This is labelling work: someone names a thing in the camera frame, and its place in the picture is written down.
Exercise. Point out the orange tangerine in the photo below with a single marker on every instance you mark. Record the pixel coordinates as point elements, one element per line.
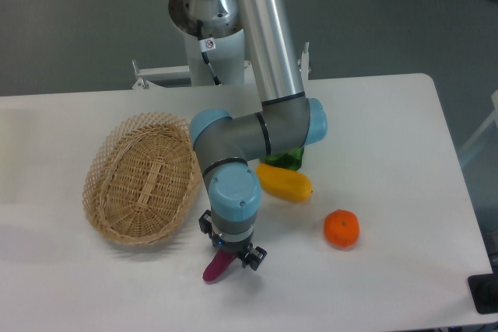
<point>341,228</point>

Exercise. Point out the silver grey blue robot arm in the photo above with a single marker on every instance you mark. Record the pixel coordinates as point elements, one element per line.
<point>224,145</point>

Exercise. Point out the black device at table edge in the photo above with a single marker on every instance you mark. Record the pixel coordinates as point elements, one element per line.
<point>483,288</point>

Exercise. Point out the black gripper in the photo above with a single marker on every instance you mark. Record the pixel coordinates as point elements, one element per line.
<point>240,243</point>

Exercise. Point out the white metal base frame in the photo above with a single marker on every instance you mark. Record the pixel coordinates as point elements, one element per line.
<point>180,76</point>

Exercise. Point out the purple sweet potato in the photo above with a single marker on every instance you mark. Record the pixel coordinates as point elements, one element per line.
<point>219,264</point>

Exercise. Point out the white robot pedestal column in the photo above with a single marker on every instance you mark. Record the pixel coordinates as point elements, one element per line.
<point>213,38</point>

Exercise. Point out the yellow mango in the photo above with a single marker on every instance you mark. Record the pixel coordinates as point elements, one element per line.
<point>286,184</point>

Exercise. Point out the woven wicker oval basket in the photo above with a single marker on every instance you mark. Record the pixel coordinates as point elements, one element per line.
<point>143,181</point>

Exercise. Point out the green bok choy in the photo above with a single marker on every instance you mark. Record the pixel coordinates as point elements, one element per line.
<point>291,160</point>

